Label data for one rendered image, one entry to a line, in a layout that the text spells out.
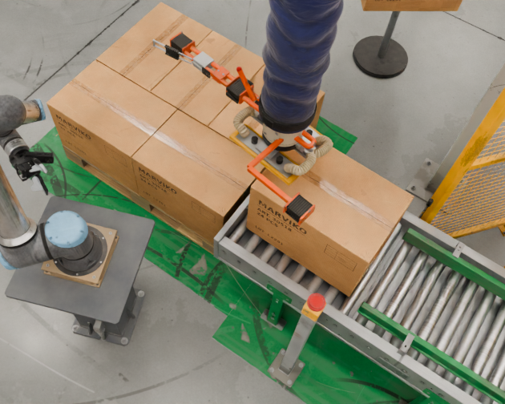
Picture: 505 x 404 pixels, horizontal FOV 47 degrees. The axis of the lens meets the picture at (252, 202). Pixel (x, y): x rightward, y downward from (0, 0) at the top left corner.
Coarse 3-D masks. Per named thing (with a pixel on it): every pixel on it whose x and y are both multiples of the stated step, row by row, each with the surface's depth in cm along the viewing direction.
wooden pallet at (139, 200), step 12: (72, 156) 356; (84, 168) 359; (96, 168) 346; (108, 180) 355; (120, 192) 353; (132, 192) 340; (144, 204) 343; (156, 216) 346; (168, 216) 345; (180, 228) 342; (192, 240) 340; (204, 240) 328
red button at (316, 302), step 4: (312, 296) 218; (316, 296) 218; (320, 296) 219; (308, 300) 218; (312, 300) 218; (316, 300) 218; (320, 300) 218; (324, 300) 219; (308, 304) 217; (312, 304) 217; (316, 304) 217; (320, 304) 217; (324, 304) 218; (312, 308) 217; (316, 308) 216; (320, 308) 216
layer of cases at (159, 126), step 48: (144, 48) 340; (240, 48) 344; (96, 96) 321; (144, 96) 323; (192, 96) 325; (96, 144) 318; (144, 144) 307; (192, 144) 309; (144, 192) 329; (192, 192) 294; (240, 192) 296
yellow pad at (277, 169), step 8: (248, 128) 247; (232, 136) 245; (240, 136) 244; (248, 136) 245; (256, 136) 242; (240, 144) 243; (248, 144) 243; (256, 144) 243; (248, 152) 242; (256, 152) 241; (280, 152) 242; (264, 160) 240; (272, 160) 240; (280, 160) 237; (288, 160) 240; (272, 168) 238; (280, 168) 238; (280, 176) 237; (288, 176) 236; (296, 176) 237; (288, 184) 236
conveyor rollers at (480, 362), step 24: (288, 264) 279; (312, 288) 272; (360, 288) 274; (384, 288) 275; (408, 288) 276; (432, 288) 277; (384, 312) 270; (408, 312) 270; (432, 312) 271; (456, 312) 271; (480, 312) 272; (504, 312) 272; (456, 360) 260; (480, 360) 260; (504, 360) 261
